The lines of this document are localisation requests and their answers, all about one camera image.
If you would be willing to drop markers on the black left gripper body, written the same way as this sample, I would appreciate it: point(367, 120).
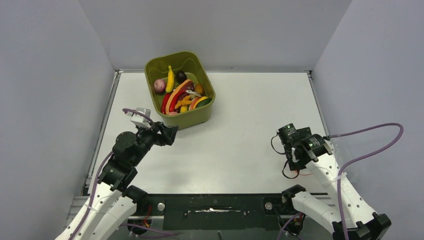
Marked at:
point(148, 137)

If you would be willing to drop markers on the purple red onion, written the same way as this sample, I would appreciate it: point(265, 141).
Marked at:
point(159, 86)

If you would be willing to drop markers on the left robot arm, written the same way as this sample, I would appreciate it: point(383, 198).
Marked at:
point(113, 198)

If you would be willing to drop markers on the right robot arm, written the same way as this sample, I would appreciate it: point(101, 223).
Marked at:
point(352, 218)

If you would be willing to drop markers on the yellow banana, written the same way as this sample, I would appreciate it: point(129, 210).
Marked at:
point(183, 108)

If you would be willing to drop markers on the watermelon slice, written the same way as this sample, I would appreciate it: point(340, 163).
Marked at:
point(193, 103)

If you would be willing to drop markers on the short red chili pepper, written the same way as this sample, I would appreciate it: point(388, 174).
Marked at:
point(164, 102)

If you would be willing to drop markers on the olive green plastic basket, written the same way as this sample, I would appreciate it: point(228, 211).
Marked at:
point(188, 62)

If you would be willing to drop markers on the dark green avocado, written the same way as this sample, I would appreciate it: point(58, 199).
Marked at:
point(204, 103)

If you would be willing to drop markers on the long yellow chili pepper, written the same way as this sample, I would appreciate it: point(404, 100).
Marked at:
point(170, 80)

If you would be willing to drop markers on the dark purple plum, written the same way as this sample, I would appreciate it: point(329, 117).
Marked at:
point(180, 77)

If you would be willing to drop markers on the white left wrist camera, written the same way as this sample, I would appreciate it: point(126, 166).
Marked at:
point(141, 117)

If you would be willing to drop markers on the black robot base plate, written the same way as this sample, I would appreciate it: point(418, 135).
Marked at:
point(238, 215)

